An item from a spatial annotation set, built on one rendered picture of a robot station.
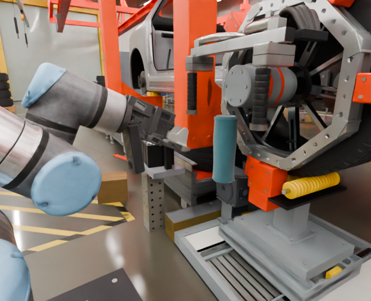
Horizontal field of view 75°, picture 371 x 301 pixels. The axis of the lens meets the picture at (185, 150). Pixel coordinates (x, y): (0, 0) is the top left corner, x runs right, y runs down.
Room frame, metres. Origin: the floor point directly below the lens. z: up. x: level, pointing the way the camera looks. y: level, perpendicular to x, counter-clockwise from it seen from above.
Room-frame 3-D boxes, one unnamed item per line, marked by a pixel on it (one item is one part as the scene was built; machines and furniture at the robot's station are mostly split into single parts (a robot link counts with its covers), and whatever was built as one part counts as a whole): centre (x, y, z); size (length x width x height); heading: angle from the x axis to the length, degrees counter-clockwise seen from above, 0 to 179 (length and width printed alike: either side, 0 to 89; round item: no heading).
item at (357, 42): (0.87, -0.31, 0.85); 0.54 x 0.07 x 0.54; 28
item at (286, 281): (0.97, -0.45, 0.13); 0.50 x 0.36 x 0.10; 28
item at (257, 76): (0.61, -0.19, 0.83); 0.04 x 0.04 x 0.16
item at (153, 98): (3.20, 0.57, 0.69); 0.52 x 0.17 x 0.35; 118
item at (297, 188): (0.81, -0.46, 0.51); 0.29 x 0.06 x 0.06; 118
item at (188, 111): (0.91, -0.02, 0.83); 0.04 x 0.04 x 0.16
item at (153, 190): (1.32, 0.19, 0.21); 0.10 x 0.10 x 0.42; 28
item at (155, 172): (1.29, 0.18, 0.44); 0.43 x 0.17 x 0.03; 28
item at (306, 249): (0.95, -0.46, 0.32); 0.40 x 0.30 x 0.28; 28
